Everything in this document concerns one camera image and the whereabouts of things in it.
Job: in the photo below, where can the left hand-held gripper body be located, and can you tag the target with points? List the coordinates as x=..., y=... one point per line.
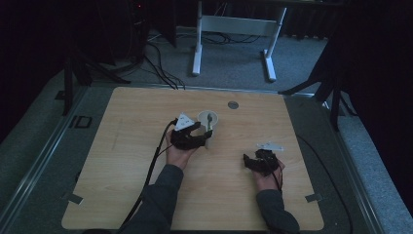
x=184, y=138

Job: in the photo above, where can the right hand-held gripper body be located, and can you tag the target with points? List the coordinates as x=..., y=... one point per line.
x=266, y=161

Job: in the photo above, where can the white mug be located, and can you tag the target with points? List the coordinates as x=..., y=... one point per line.
x=203, y=117

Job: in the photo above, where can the person's left hand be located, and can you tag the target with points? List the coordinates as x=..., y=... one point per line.
x=178, y=156

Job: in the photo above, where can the person's right hand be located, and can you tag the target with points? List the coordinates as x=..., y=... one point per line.
x=265, y=182

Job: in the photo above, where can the round grey table grommet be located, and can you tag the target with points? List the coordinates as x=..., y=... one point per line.
x=232, y=105

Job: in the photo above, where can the grey tape piece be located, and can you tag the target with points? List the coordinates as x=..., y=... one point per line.
x=313, y=197
x=73, y=198

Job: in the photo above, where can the black tripod stand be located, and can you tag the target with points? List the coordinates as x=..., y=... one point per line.
x=67, y=87
x=335, y=110

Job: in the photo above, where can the dark computer tower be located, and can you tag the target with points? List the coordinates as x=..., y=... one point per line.
x=139, y=19

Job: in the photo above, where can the metal floor rail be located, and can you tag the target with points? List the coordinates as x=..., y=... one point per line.
x=354, y=172
x=42, y=153

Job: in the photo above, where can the white desk frame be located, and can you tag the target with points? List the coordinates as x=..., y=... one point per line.
x=238, y=25

